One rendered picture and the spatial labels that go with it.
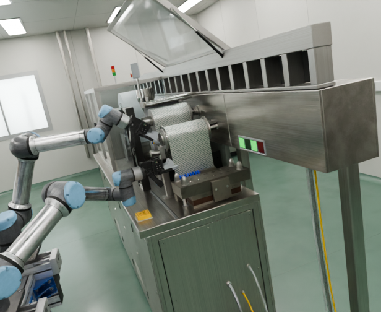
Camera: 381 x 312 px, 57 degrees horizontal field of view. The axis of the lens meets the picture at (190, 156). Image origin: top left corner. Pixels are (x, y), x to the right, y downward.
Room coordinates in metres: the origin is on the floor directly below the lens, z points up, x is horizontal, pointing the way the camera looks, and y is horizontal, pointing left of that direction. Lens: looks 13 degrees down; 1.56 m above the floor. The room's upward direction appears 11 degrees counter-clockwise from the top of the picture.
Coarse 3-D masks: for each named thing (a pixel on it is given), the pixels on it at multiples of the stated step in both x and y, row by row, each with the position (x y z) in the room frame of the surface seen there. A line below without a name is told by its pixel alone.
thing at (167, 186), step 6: (156, 150) 1.94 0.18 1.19; (162, 150) 1.93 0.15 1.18; (162, 156) 1.93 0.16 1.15; (162, 162) 1.93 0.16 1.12; (162, 174) 1.94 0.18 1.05; (168, 174) 1.94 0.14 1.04; (168, 180) 1.94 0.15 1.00; (168, 186) 1.94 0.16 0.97; (168, 192) 1.93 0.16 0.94; (168, 198) 1.92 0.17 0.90
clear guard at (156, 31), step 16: (144, 0) 1.87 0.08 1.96; (128, 16) 2.24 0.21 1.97; (144, 16) 2.08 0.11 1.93; (160, 16) 1.95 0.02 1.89; (128, 32) 2.56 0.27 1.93; (144, 32) 2.36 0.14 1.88; (160, 32) 2.19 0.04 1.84; (176, 32) 2.04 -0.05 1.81; (192, 32) 1.91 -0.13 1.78; (144, 48) 2.73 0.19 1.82; (160, 48) 2.50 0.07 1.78; (176, 48) 2.31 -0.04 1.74; (192, 48) 2.14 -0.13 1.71; (208, 48) 2.00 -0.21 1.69
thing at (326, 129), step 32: (192, 96) 2.33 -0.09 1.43; (224, 96) 1.87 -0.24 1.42; (256, 96) 1.56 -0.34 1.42; (288, 96) 1.34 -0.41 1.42; (320, 96) 1.18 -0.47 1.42; (352, 96) 1.22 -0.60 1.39; (224, 128) 1.94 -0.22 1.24; (256, 128) 1.60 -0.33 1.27; (288, 128) 1.36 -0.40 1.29; (320, 128) 1.18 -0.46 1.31; (352, 128) 1.21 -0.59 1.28; (288, 160) 1.38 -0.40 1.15; (320, 160) 1.20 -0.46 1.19; (352, 160) 1.21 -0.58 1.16
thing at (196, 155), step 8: (184, 144) 1.90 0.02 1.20; (192, 144) 1.91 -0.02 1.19; (200, 144) 1.92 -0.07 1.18; (208, 144) 1.94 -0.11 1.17; (176, 152) 1.88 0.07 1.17; (184, 152) 1.89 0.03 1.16; (192, 152) 1.91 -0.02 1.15; (200, 152) 1.92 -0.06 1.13; (208, 152) 1.94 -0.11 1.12; (176, 160) 1.88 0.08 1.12; (184, 160) 1.89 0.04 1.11; (192, 160) 1.90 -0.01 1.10; (200, 160) 1.92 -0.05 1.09; (208, 160) 1.93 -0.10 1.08; (176, 168) 1.87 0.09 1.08; (184, 168) 1.89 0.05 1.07; (192, 168) 1.90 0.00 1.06; (200, 168) 1.92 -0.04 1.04
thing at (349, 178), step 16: (240, 160) 2.16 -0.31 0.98; (352, 176) 1.30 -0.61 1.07; (352, 192) 1.29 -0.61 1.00; (352, 208) 1.29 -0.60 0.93; (352, 224) 1.29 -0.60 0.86; (352, 240) 1.30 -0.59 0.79; (352, 256) 1.31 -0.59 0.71; (352, 272) 1.31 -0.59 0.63; (352, 288) 1.32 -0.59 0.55; (352, 304) 1.33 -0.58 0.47; (368, 304) 1.31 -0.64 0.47
